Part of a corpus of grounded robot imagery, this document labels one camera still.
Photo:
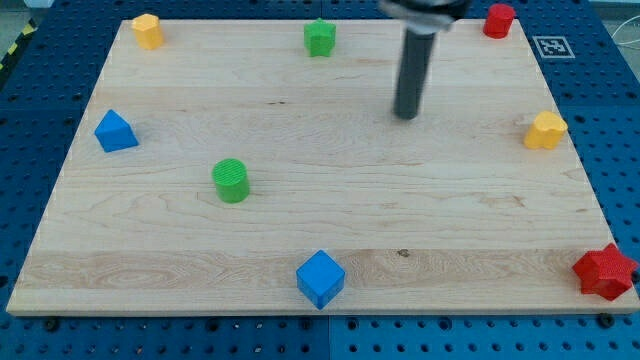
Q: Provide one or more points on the blue triangle block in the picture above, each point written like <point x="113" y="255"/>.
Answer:
<point x="115" y="133"/>

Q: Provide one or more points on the blue cube block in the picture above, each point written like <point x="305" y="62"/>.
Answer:
<point x="320" y="278"/>

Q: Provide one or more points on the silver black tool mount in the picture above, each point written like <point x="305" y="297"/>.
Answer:
<point x="425" y="16"/>

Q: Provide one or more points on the green cylinder block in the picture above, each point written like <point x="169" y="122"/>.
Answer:
<point x="231" y="181"/>

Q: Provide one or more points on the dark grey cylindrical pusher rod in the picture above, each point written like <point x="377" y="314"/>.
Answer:
<point x="412" y="73"/>

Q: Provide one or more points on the yellow black hazard tape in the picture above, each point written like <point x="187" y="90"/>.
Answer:
<point x="17" y="48"/>

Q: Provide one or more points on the yellow heart block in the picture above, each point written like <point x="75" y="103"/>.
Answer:
<point x="546" y="131"/>

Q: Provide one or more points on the yellow hexagon block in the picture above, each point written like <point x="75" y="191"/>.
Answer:
<point x="147" y="31"/>

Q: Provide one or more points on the white fiducial marker tag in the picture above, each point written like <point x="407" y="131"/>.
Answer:
<point x="553" y="47"/>

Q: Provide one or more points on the green star block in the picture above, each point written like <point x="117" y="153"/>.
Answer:
<point x="319" y="38"/>

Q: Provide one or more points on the red cylinder block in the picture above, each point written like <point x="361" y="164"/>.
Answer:
<point x="499" y="20"/>

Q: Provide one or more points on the wooden board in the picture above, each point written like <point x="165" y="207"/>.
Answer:
<point x="445" y="214"/>

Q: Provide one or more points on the red star block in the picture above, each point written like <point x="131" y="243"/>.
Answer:
<point x="606" y="272"/>

